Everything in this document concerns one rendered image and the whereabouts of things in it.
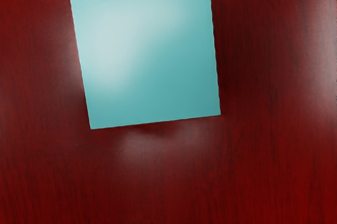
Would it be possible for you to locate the light blue block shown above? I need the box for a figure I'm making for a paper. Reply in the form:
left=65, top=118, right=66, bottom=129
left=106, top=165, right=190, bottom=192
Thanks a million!
left=68, top=0, right=221, bottom=130

